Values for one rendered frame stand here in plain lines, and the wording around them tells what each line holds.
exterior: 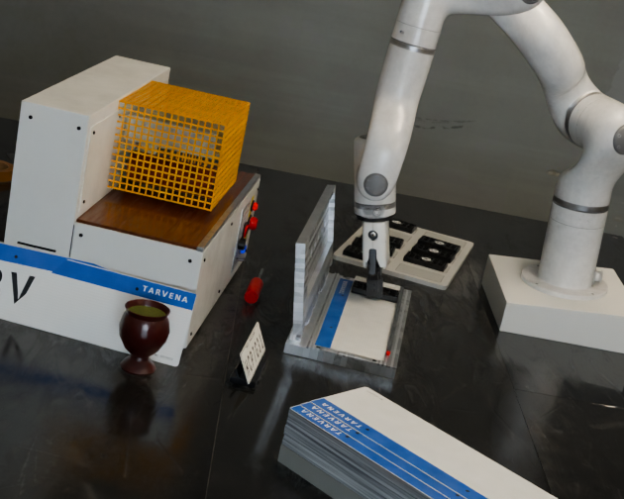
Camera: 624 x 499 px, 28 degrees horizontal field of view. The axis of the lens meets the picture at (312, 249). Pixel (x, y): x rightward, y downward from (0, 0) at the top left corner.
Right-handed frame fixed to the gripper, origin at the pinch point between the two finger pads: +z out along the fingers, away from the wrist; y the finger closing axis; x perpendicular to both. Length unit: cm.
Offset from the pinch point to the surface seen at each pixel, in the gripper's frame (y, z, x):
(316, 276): -14.9, -6.8, 10.1
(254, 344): -43.5, -3.4, 17.2
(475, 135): 217, 11, -18
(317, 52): 208, -20, 40
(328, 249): 4.0, -6.8, 10.1
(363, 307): -6.1, 2.3, 1.9
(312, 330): -25.0, 0.5, 9.5
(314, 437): -78, -3, 2
